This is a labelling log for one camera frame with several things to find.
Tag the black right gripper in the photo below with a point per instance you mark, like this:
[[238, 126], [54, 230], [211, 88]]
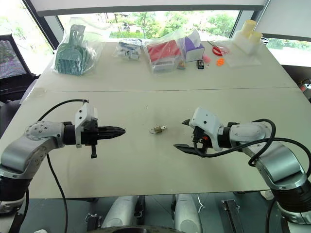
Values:
[[199, 138]]

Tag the black metal bracket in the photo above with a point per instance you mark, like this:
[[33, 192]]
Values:
[[230, 213]]

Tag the small black box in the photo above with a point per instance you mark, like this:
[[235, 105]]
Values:
[[200, 64]]

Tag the small brass padlock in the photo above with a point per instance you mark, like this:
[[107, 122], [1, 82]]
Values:
[[156, 130]]

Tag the red box in plastic bag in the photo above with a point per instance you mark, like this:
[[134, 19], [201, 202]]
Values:
[[161, 54]]

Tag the bag of blue white clips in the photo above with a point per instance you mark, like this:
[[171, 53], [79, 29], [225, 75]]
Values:
[[128, 49]]

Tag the pink plastic piece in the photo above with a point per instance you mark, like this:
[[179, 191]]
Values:
[[206, 58]]

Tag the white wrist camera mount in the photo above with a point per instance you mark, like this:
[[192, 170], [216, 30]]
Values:
[[206, 121], [85, 114]]

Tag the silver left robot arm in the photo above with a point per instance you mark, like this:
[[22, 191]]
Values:
[[22, 150]]

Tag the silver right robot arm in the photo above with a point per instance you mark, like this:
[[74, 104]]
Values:
[[277, 157]]

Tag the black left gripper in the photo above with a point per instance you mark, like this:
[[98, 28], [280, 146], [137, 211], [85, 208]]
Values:
[[90, 136]]

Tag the small brown toy figure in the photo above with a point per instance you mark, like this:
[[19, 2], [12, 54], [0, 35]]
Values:
[[180, 65]]

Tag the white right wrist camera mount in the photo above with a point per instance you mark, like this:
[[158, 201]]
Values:
[[206, 121]]

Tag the white and yellow cup holder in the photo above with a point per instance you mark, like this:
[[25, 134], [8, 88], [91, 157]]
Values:
[[247, 36]]

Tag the dark rounded robot base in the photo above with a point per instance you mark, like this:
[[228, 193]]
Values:
[[131, 230]]

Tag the green scoops in plastic bag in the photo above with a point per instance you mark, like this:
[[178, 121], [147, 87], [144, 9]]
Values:
[[73, 55]]

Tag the purple and white box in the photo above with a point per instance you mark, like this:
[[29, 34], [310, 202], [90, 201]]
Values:
[[193, 48]]

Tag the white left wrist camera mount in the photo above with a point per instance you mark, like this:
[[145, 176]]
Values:
[[85, 114]]

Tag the silver rounded robot leg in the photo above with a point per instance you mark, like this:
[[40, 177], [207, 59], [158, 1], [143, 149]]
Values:
[[121, 211], [187, 213]]

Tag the black mesh office chair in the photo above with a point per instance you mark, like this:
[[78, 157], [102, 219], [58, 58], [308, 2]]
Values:
[[13, 60]]

